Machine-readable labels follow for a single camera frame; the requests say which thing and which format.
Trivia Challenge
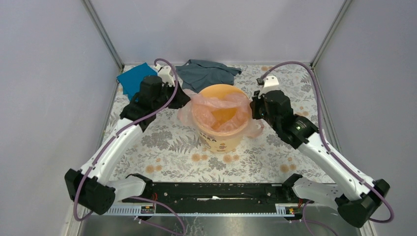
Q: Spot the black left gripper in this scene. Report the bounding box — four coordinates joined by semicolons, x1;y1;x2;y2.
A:
153;80;190;111

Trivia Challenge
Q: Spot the yellow plastic trash bin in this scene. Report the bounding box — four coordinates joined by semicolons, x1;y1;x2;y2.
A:
190;84;258;153

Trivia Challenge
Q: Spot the pink plastic trash bag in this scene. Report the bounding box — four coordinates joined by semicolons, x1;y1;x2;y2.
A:
178;89;264;139

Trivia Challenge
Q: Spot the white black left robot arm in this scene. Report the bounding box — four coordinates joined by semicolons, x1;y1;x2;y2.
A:
64;76;189;221

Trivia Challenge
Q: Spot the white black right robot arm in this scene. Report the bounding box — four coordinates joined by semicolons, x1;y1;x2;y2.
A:
250;90;390;228

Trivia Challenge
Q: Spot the grey-green crumpled cloth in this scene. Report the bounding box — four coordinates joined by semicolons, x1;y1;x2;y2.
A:
176;59;242;93

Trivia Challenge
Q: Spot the blue folded cloth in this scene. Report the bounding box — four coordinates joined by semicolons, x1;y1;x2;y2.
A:
117;63;157;101

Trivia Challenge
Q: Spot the floral patterned table cloth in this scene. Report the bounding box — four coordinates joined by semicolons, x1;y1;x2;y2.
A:
104;64;334;183

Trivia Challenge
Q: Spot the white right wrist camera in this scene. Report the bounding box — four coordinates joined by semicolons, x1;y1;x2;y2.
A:
257;75;280;97

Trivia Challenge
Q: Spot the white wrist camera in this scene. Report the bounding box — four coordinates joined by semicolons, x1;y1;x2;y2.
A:
257;75;280;97
154;64;175;87

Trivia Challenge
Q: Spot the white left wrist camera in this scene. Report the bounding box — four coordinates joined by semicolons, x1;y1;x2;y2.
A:
154;64;175;87

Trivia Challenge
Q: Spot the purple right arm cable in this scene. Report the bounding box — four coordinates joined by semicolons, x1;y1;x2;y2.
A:
259;61;395;224

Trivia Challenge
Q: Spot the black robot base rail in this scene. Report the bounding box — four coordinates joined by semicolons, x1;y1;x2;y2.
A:
140;182;307;215

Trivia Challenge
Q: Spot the aluminium frame post left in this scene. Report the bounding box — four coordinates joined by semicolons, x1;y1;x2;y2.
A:
81;0;124;71

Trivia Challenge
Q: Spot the aluminium frame post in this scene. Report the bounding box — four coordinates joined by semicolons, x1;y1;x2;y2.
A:
310;0;354;69
81;0;124;71

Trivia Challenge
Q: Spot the aluminium frame post right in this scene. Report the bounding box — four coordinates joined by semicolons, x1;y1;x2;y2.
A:
310;0;354;69

